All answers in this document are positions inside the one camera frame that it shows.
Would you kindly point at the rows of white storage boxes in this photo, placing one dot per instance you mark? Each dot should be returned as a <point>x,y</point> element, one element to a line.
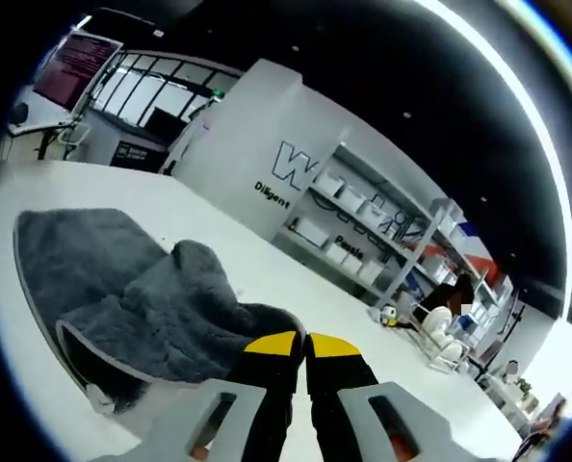
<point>312,233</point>

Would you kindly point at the grey metal shelf rack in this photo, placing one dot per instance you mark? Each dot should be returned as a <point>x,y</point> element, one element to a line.
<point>408,262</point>

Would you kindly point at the black printed cabinet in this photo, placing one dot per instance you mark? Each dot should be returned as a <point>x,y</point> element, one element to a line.
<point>137,154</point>

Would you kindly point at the grey plush towel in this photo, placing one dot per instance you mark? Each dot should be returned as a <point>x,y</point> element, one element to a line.
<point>98,250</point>

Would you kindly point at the ceiling light strip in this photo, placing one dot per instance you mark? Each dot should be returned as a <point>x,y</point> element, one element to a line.
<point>558,168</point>

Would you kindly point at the black screen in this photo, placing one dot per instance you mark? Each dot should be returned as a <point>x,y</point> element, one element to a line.
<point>168,124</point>

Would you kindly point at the computer monitor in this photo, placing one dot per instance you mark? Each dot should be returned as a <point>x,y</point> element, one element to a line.
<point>79,62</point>

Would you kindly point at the white monitor desk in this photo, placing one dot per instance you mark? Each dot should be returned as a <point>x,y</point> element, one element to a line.
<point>50,122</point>

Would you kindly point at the black soft bag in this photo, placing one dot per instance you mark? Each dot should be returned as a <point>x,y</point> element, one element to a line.
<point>20,114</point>

